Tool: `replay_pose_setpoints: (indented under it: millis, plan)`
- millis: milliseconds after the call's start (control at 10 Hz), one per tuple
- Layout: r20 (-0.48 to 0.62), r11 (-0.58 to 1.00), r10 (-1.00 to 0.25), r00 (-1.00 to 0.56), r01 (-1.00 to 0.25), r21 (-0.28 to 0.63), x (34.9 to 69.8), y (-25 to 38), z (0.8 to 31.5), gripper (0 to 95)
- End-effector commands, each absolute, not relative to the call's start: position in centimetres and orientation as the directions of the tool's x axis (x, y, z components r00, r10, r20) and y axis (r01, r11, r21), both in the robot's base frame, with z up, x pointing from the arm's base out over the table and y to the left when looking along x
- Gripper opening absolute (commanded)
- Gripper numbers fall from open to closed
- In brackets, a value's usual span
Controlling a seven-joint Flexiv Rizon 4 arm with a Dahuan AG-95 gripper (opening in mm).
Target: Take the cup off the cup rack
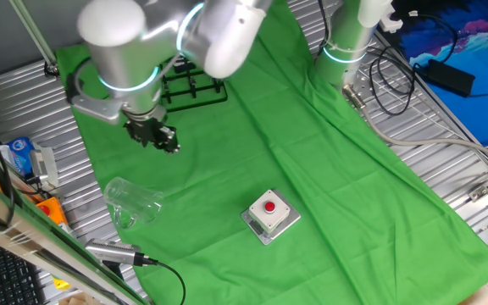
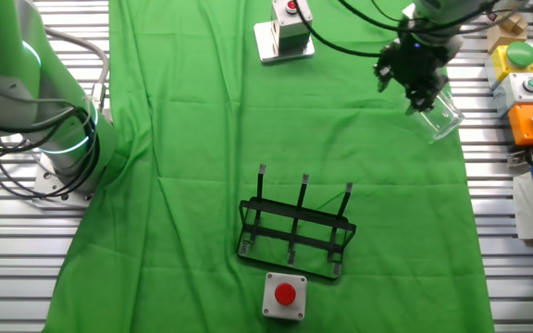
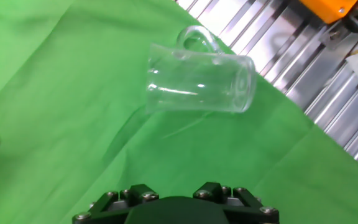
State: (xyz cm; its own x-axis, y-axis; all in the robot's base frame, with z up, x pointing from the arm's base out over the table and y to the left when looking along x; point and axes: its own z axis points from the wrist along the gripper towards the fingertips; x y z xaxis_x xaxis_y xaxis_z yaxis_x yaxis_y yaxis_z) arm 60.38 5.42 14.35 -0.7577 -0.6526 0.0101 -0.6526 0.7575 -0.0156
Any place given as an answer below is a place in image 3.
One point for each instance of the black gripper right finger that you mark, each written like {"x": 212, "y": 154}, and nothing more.
{"x": 225, "y": 196}

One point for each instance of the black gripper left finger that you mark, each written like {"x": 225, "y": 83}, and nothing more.
{"x": 117, "y": 202}

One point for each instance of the small silver metal bracket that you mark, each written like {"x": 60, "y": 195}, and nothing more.
{"x": 332, "y": 37}

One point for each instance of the green cloth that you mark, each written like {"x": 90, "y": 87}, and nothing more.
{"x": 73, "y": 109}

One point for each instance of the orange box with red button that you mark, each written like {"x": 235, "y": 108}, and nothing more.
{"x": 328, "y": 7}

